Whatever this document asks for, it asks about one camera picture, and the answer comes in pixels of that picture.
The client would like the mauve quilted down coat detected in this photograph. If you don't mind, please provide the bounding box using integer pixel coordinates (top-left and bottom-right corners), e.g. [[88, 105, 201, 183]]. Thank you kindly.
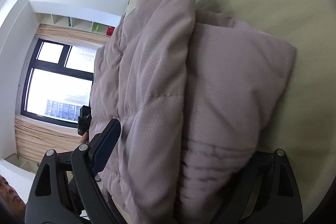
[[89, 0, 297, 223]]

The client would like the left human hand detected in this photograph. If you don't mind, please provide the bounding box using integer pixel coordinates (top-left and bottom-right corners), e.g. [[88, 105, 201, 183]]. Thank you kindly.
[[80, 132, 88, 144]]

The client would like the black framed window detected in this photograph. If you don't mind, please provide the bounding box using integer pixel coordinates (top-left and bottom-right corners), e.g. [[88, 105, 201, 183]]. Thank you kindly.
[[20, 38, 97, 128]]

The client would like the beige curtain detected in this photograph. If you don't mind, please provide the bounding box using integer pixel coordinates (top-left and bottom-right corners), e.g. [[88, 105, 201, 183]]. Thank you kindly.
[[15, 24, 110, 162]]

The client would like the person's face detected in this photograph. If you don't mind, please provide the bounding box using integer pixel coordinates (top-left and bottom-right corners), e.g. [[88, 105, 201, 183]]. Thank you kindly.
[[0, 176, 26, 222]]

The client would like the green box on shelf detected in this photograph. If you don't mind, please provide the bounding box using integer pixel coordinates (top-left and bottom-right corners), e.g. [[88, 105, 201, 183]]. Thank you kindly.
[[92, 23, 100, 32]]

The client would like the red box on shelf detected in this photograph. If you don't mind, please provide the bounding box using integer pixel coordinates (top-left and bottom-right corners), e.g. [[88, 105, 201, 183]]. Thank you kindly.
[[106, 26, 115, 36]]

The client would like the beige bed with sheet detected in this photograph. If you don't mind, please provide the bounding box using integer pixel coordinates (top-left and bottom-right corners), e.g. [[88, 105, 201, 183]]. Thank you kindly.
[[127, 0, 335, 218]]

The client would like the white wall shelf unit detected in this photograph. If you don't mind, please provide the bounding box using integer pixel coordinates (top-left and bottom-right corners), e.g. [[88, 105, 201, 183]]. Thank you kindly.
[[35, 12, 109, 36]]

